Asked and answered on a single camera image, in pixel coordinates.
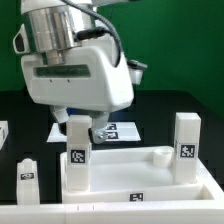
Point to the white marker base plate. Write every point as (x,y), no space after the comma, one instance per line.
(116,132)

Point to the white desk tabletop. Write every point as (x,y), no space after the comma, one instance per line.
(135,175)

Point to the white L-shaped fence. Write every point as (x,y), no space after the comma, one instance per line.
(149,212)

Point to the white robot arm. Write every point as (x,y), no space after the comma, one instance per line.
(51,27)

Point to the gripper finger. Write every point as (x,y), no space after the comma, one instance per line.
(59,113)
(98,128)

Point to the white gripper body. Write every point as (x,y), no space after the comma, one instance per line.
(89,79)

